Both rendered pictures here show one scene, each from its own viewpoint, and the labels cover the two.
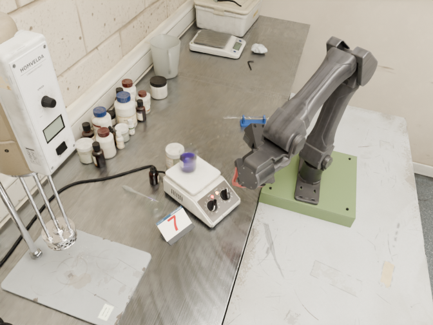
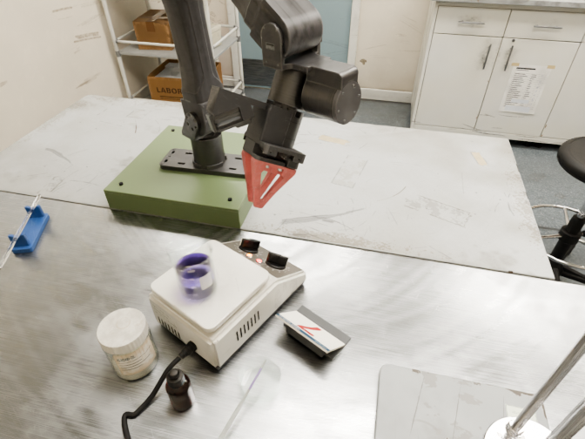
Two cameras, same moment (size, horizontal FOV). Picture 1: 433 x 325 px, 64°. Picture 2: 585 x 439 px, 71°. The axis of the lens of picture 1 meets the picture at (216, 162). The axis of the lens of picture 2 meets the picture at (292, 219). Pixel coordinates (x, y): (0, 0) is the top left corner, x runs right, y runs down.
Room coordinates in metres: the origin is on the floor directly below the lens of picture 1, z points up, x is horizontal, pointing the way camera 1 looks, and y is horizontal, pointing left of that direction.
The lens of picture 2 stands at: (0.59, 0.43, 1.41)
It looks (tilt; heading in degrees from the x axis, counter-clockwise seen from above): 40 degrees down; 270
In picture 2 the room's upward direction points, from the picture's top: straight up
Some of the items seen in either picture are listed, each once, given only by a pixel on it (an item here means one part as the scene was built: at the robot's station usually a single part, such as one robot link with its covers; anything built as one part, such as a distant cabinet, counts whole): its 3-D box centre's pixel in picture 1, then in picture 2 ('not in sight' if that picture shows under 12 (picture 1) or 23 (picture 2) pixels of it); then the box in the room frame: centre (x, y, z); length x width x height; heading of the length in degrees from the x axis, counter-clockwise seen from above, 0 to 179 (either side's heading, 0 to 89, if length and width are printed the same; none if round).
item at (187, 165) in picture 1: (188, 158); (192, 269); (0.71, 0.08, 1.02); 0.06 x 0.05 x 0.08; 163
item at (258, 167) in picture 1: (269, 156); (316, 69); (0.55, -0.11, 1.21); 0.12 x 0.09 x 0.12; 138
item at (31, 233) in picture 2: (253, 120); (28, 226); (1.06, -0.13, 0.92); 0.10 x 0.03 x 0.04; 98
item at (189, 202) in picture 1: (199, 187); (227, 290); (0.68, 0.04, 0.94); 0.22 x 0.13 x 0.08; 52
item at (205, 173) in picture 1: (192, 173); (211, 281); (0.69, 0.06, 0.98); 0.12 x 0.12 x 0.01; 52
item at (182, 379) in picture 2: (153, 174); (178, 386); (0.72, 0.19, 0.94); 0.03 x 0.03 x 0.07
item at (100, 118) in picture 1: (102, 123); not in sight; (0.92, 0.40, 0.96); 0.06 x 0.06 x 0.11
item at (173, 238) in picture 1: (176, 225); (313, 327); (0.55, 0.10, 0.92); 0.09 x 0.06 x 0.04; 139
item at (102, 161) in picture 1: (98, 154); not in sight; (0.78, 0.37, 0.94); 0.04 x 0.04 x 0.09
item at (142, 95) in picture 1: (143, 102); not in sight; (1.08, 0.30, 0.94); 0.05 x 0.05 x 0.09
